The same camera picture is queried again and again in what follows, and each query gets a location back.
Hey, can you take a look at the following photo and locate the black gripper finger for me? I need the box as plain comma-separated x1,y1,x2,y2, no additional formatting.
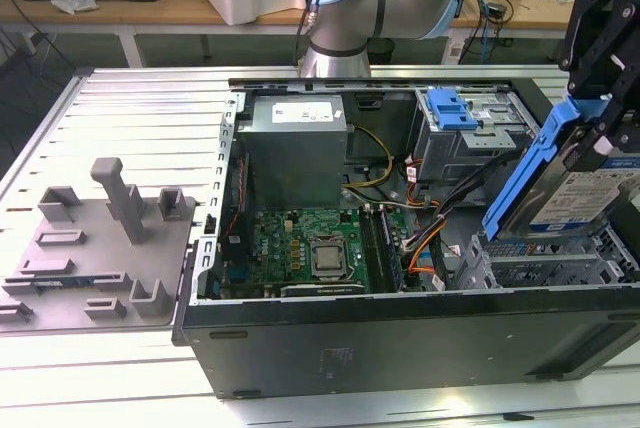
558,0,632,174
602,0,640,159

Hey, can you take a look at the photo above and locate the hard disk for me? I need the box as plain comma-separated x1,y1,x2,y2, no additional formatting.
482,95,640,242

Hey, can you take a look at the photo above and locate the grey perforated disk bay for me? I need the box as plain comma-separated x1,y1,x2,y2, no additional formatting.
457,225,640,292

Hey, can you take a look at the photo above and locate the blue plastic drive latch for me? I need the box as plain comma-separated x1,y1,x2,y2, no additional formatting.
427,89,481,132

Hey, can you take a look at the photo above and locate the grey optical drive cage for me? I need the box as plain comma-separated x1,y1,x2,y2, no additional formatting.
412,89,544,184

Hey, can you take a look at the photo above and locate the black RAM slot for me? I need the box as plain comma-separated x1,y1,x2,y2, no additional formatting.
358,203,385,295

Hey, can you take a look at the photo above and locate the grey power supply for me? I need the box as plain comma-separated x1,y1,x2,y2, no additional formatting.
237,94,349,209

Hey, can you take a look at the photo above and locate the silver CPU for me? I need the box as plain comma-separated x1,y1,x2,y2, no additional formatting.
314,243,346,272

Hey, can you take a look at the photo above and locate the black graphics card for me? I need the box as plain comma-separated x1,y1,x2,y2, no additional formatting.
279,281,369,299

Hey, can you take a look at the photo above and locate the green motherboard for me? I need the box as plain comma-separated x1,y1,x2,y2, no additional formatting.
219,205,416,297

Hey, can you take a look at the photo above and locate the black PC case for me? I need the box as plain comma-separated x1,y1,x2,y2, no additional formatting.
171,76,640,402

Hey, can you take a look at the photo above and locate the black case fan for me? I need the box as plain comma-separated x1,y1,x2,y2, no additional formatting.
219,150,257,269

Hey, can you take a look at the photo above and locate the wooden desk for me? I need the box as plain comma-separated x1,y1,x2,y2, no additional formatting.
0,0,640,69

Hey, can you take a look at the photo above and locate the crumpled white tissue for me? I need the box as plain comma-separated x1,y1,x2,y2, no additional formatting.
49,0,100,15

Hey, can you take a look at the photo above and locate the grey parts rack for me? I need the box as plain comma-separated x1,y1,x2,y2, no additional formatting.
0,155,199,334

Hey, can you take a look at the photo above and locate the RAM stick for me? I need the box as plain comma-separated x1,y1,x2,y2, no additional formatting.
32,276,99,290

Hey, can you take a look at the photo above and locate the black sleeved cable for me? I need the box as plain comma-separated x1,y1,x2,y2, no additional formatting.
429,150,526,222

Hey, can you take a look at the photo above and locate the yellow wire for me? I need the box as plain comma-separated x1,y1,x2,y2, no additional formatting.
344,125,396,189

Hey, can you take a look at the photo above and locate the multicolour wire harness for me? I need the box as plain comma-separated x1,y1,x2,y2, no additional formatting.
402,210,451,292

